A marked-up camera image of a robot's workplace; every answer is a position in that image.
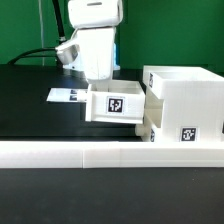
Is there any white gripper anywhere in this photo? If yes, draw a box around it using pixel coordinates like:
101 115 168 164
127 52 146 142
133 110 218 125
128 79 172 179
77 27 116 83

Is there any white drawer tray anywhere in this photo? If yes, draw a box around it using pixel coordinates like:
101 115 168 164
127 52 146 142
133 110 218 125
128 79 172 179
77 80 145 124
135 114 162 142

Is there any white drawer tray front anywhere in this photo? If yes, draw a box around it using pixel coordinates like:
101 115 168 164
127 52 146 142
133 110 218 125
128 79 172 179
135 114 162 142

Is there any white drawer cabinet box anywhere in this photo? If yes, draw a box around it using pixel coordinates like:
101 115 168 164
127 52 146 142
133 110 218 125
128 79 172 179
143 66 224 143

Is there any white tag sheet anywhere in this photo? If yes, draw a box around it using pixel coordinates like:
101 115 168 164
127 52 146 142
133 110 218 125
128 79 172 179
47 88 87 103

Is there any white L-shaped border fence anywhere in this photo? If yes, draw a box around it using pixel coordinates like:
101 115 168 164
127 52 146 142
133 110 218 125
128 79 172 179
0 141 224 168

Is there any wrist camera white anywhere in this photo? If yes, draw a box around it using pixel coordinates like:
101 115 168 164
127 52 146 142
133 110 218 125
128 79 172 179
55 40 78 65

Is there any black cable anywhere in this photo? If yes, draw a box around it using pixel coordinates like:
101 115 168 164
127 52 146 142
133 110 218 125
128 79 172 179
7 0 70 66

